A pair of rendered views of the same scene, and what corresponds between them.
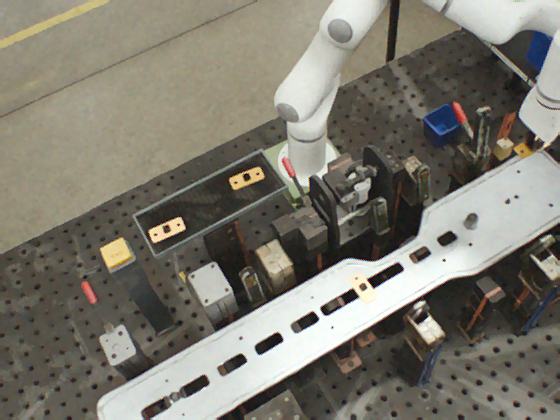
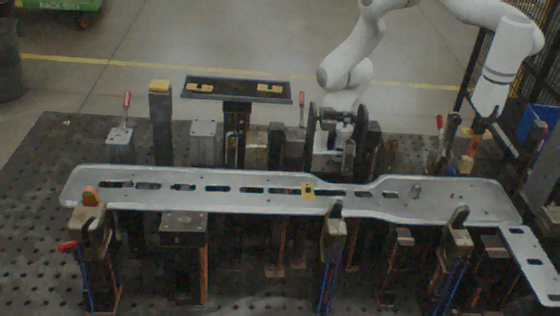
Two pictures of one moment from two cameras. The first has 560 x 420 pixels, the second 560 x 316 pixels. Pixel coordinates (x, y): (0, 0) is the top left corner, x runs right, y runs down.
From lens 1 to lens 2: 0.81 m
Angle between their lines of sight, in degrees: 26
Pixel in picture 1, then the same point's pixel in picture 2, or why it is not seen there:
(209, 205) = (235, 89)
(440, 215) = (394, 182)
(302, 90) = (336, 60)
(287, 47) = not seen: hidden behind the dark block
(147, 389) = (116, 173)
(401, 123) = (410, 165)
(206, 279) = (203, 124)
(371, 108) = not seen: hidden behind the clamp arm
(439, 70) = (457, 152)
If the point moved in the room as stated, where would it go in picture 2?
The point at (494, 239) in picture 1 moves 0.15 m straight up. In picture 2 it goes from (427, 210) to (440, 172)
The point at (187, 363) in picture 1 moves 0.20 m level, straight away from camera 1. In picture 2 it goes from (154, 173) to (158, 136)
